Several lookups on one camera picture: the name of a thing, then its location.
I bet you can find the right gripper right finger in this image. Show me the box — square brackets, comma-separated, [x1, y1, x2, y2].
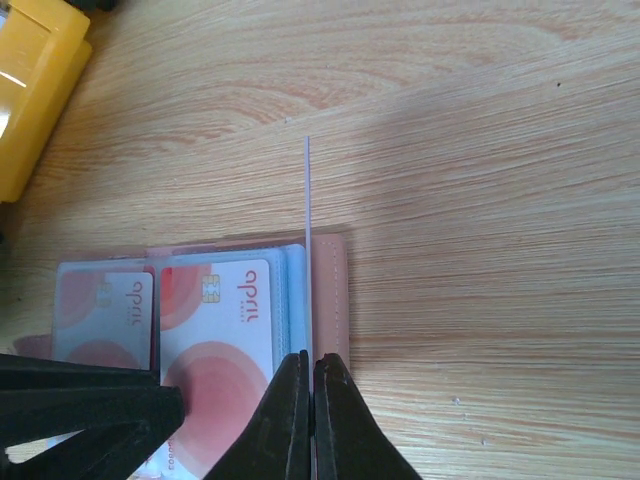
[314, 353, 420, 480]

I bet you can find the yellow bin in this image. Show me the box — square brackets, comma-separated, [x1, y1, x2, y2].
[1, 0, 92, 203]

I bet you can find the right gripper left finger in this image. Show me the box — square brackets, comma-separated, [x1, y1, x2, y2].
[205, 350, 310, 480]

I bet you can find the red white card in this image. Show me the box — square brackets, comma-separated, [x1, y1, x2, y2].
[52, 270, 154, 370]
[134, 259, 274, 479]

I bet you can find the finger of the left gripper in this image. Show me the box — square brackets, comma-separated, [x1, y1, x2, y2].
[1, 354, 184, 479]

